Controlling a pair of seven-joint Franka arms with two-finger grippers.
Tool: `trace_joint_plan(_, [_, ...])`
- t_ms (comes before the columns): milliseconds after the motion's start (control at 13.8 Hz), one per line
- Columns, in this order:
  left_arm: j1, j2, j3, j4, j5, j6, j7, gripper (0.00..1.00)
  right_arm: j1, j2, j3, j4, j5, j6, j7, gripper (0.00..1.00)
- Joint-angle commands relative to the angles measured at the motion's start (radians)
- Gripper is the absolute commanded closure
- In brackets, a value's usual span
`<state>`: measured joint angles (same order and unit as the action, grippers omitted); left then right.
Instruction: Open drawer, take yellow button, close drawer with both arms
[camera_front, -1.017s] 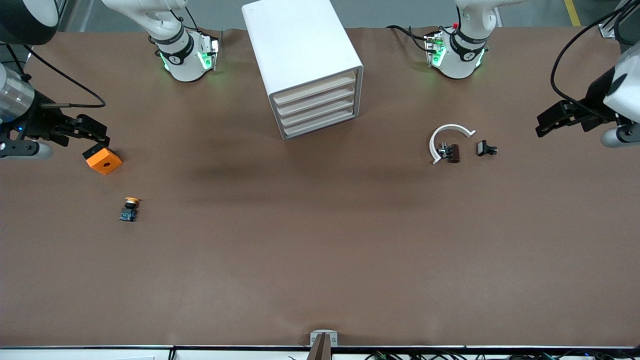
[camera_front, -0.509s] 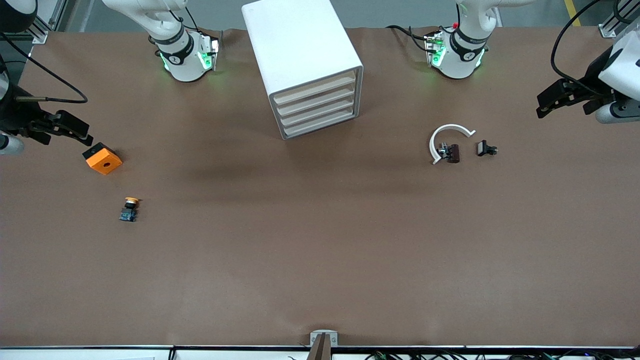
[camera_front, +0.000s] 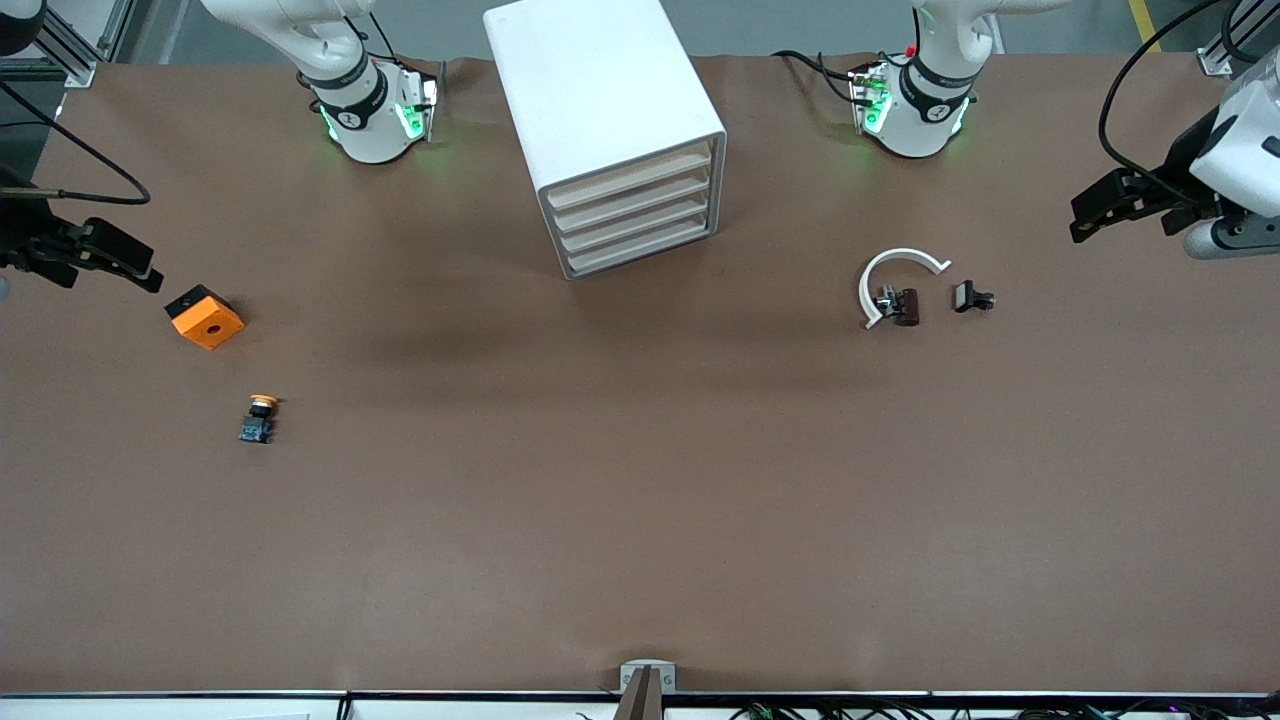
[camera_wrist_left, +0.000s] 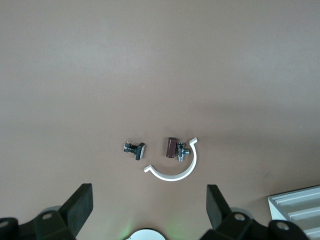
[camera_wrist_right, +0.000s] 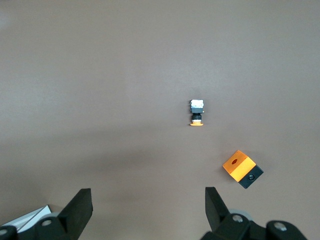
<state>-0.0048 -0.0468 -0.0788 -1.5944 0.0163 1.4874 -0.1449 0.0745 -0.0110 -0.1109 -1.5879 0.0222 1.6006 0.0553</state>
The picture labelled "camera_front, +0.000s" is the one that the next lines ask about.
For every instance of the brown cylindrical capacitor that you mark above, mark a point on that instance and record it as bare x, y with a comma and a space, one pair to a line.
908, 307

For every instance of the aluminium frame profile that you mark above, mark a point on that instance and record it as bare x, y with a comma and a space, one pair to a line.
70, 40
1235, 35

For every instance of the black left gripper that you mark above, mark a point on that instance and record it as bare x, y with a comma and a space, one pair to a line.
1184, 163

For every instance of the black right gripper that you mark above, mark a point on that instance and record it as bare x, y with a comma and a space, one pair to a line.
22, 245

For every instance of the orange and black square block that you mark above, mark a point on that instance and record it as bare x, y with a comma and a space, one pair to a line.
205, 320

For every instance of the white curved pipe clamp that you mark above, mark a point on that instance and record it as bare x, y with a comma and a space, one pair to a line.
905, 254

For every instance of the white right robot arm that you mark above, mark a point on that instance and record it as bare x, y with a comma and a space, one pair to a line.
360, 120

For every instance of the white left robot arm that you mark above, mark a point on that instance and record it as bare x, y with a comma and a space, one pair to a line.
930, 110

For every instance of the orange push button blue base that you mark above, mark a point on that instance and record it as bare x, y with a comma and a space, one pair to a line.
260, 420

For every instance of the chrome valve fitting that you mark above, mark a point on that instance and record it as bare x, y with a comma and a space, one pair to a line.
885, 300

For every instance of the small black clip part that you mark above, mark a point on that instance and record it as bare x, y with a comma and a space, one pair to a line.
968, 296

